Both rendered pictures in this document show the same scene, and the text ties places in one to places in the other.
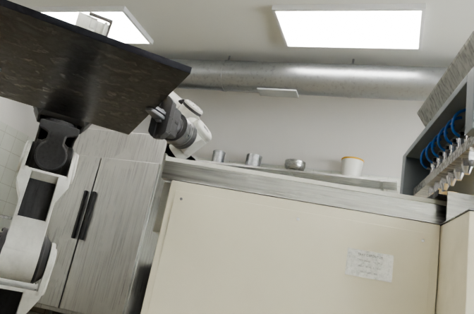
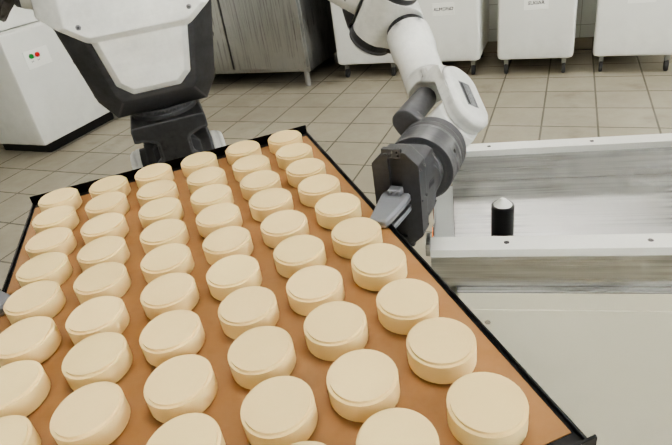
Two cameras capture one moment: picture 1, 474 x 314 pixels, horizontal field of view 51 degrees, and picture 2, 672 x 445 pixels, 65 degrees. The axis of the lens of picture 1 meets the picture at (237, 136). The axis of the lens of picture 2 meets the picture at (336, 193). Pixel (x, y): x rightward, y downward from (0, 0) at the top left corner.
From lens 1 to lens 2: 107 cm
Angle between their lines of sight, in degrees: 47
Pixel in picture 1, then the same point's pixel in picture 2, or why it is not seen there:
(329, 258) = not seen: outside the picture
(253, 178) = (638, 262)
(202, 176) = (518, 273)
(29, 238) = not seen: hidden behind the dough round
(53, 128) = (160, 133)
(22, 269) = not seen: hidden behind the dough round
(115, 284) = (283, 28)
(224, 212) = (582, 331)
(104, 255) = not seen: outside the picture
